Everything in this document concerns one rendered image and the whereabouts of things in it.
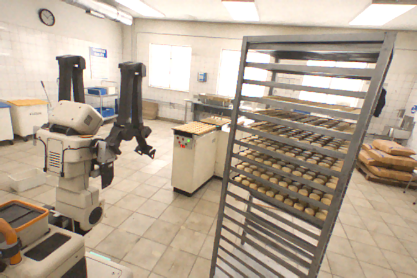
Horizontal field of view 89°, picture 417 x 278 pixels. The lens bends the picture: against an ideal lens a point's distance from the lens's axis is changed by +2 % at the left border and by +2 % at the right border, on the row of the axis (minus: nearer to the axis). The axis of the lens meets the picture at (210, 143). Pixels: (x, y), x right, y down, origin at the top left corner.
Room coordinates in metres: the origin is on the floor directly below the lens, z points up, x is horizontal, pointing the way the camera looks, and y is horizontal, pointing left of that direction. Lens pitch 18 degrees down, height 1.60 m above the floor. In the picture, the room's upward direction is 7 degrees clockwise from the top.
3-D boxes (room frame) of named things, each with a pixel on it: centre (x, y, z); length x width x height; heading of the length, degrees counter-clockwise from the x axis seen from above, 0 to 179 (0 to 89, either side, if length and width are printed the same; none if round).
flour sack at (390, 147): (4.16, -3.61, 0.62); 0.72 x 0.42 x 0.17; 171
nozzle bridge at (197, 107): (3.32, -0.03, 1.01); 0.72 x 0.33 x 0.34; 65
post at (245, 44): (1.26, -0.13, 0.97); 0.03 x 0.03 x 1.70; 52
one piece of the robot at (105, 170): (1.17, 0.73, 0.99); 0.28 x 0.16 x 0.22; 75
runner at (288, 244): (1.40, -0.63, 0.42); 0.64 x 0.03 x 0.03; 52
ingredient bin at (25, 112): (4.06, 3.71, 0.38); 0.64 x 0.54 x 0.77; 72
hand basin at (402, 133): (4.87, -4.22, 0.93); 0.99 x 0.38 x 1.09; 165
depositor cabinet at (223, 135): (3.75, -0.23, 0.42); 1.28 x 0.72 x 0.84; 155
